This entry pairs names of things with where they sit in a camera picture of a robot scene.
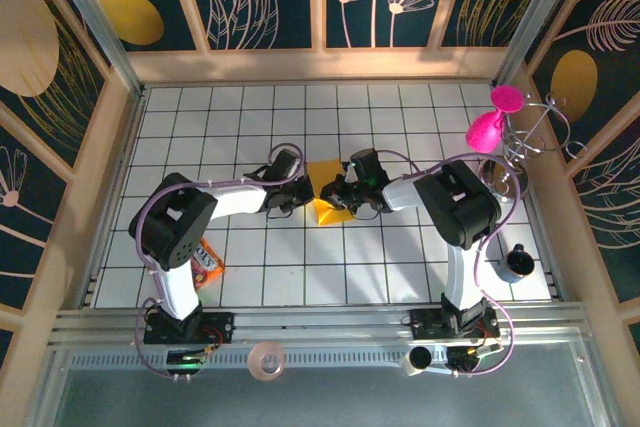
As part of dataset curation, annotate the yellow square paper sheet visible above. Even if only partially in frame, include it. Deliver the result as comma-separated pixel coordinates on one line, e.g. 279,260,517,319
306,158,355,227

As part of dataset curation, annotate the red orange snack bag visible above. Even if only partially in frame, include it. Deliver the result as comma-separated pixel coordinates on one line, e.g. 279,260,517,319
189,238,226,292

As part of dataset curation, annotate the pink plastic goblet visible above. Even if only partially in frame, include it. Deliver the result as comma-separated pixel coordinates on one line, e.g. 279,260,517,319
466,85,526,154

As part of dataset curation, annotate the perforated metal strip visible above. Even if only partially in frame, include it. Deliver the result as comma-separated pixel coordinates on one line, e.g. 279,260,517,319
67,350,451,369

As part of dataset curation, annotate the pink tape roll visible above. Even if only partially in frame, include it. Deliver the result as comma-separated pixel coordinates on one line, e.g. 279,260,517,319
248,340,287,382

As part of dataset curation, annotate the black mug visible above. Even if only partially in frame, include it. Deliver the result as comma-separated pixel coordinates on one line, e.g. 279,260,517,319
496,242,537,284

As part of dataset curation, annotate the black controller board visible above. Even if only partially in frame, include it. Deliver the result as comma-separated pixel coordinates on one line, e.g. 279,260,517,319
164,349,207,379
446,341,503,379

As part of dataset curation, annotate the grey metal shelf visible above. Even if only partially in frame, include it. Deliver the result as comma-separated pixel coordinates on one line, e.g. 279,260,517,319
24,341,619,427

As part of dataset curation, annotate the aluminium front rail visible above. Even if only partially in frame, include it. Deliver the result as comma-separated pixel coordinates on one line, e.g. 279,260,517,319
47,302,594,348

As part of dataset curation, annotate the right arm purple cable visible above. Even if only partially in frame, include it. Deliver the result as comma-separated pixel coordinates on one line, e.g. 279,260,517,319
372,149,530,379

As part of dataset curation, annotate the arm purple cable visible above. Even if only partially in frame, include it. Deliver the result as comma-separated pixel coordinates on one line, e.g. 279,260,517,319
372,149,530,379
132,142,306,381

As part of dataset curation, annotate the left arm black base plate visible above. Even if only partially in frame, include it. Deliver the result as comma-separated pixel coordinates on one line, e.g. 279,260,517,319
143,310,236,347

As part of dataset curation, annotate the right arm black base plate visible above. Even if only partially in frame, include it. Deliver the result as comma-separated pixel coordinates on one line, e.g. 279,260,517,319
409,307,501,343

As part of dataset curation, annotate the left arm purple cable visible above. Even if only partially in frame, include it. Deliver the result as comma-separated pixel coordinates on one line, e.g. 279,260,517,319
132,142,306,381

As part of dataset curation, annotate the aluminium side rail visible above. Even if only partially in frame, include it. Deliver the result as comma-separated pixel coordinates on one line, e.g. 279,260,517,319
78,85,149,309

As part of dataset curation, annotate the white cup on rail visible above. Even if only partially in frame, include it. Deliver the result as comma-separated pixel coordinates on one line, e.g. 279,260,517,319
403,345,434,377

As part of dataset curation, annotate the aluminium frame post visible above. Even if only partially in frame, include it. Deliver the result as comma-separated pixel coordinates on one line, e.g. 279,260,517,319
39,0,147,98
492,0,586,88

